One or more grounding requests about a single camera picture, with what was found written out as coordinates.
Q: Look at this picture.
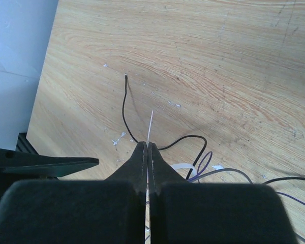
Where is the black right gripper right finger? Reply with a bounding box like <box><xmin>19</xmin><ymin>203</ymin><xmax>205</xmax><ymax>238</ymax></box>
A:
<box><xmin>147</xmin><ymin>143</ymin><xmax>297</xmax><ymax>243</ymax></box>

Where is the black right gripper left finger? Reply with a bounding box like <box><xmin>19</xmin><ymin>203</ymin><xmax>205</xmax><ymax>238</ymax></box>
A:
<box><xmin>0</xmin><ymin>142</ymin><xmax>148</xmax><ymax>243</ymax></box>

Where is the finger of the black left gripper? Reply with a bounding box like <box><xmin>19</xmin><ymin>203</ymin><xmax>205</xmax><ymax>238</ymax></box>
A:
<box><xmin>0</xmin><ymin>148</ymin><xmax>99</xmax><ymax>177</ymax></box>

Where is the white zip tie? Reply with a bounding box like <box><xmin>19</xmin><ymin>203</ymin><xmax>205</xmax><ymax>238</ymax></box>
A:
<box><xmin>147</xmin><ymin>109</ymin><xmax>197</xmax><ymax>178</ymax></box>

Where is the black aluminium frame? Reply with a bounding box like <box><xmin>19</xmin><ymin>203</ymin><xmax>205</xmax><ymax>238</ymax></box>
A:
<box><xmin>15</xmin><ymin>133</ymin><xmax>38</xmax><ymax>155</ymax></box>

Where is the tangled thin wire bundle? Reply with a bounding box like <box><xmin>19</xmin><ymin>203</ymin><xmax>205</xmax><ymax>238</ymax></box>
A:
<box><xmin>188</xmin><ymin>150</ymin><xmax>305</xmax><ymax>211</ymax></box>

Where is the dark brown wire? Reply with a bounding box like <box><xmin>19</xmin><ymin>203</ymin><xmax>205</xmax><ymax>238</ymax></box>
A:
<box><xmin>121</xmin><ymin>73</ymin><xmax>208</xmax><ymax>178</ymax></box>

